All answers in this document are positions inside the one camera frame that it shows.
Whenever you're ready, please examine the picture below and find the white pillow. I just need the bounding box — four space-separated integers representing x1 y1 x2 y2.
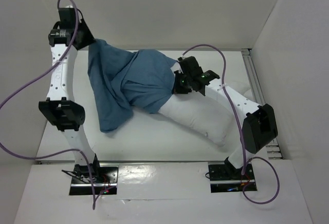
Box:
156 80 255 147

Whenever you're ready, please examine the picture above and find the blue fabric pillowcase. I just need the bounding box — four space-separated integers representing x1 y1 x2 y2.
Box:
87 39 177 133

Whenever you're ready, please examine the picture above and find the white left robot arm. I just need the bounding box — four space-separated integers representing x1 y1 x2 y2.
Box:
39 6 101 182

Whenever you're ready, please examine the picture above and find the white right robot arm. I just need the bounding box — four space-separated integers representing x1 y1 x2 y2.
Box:
172 57 278 179

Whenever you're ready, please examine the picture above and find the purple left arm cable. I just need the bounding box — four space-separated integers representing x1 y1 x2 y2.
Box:
0 0 100 211

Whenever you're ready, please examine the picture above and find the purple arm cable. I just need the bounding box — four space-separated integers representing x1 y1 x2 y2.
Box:
181 44 281 204
0 0 100 211

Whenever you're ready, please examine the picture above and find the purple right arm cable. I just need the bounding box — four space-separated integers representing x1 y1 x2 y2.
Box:
181 44 281 204

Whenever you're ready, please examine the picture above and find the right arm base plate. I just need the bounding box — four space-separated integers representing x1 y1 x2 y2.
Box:
205 163 258 193

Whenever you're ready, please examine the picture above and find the aluminium frame rail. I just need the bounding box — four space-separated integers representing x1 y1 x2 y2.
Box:
241 49 283 160

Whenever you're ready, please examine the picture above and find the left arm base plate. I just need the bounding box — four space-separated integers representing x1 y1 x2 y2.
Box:
61 164 119 196

